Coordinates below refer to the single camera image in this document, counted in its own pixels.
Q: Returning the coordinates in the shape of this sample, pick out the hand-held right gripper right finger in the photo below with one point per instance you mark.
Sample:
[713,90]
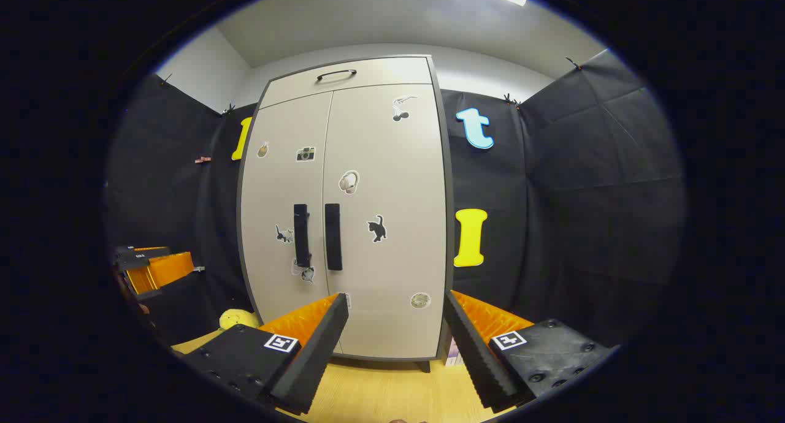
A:
[475,355]

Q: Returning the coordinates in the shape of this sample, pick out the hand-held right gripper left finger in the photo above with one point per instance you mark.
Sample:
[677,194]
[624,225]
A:
[319,349]

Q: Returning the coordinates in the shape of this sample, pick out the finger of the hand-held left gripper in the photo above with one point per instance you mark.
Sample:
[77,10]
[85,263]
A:
[141,260]
[165,271]

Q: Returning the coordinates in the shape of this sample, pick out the beige double-door shoe cabinet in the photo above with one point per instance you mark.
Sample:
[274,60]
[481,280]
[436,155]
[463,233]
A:
[444,227]

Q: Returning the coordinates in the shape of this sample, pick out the cabinet door with camera sticker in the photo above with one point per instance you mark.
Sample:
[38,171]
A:
[276,184]

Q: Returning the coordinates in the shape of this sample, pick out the cabinet door with headphone sticker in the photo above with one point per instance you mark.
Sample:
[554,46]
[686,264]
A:
[392,165]

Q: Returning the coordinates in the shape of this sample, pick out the beige cabinet drawer panel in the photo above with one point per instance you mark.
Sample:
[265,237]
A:
[386,73]

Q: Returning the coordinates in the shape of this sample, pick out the yellow plush toy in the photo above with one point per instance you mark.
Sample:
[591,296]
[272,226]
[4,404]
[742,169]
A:
[238,319]

